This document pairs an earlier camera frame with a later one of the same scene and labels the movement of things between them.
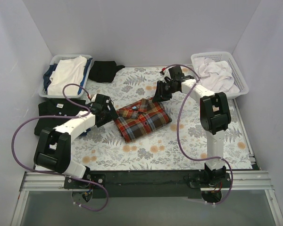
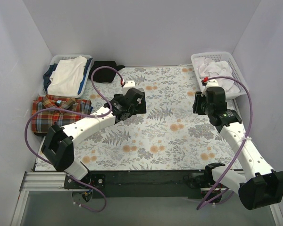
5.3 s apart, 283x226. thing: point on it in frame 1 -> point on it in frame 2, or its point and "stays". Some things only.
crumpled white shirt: (217, 76) stays
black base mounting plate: (148, 184) stays
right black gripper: (162, 89) -> (197, 103)
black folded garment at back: (104, 71) stays
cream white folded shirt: (66, 71) stays
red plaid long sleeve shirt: (142, 117) -> (42, 120)
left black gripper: (109, 112) -> (141, 105)
